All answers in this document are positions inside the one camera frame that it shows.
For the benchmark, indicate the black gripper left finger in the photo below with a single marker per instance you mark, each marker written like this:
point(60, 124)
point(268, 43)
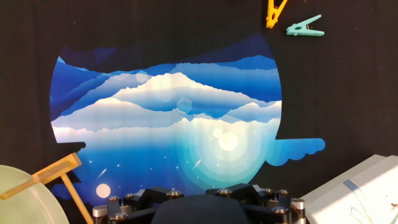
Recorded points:
point(140, 199)

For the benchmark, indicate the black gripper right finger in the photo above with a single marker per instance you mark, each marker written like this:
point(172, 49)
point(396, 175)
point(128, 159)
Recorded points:
point(258, 196)

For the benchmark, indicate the pale green plate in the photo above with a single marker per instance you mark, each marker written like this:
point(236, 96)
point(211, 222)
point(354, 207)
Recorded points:
point(28, 199)

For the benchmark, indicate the wooden dish rack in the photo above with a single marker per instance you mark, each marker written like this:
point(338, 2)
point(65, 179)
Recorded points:
point(53, 169)

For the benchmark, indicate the light blue gift box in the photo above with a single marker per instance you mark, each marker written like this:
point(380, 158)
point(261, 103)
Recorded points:
point(351, 193)

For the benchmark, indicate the black cloth with blue print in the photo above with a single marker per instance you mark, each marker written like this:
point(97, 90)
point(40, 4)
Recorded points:
point(174, 102)

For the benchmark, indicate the orange clothespin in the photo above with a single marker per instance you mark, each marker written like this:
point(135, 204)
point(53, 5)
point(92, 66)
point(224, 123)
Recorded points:
point(273, 12)

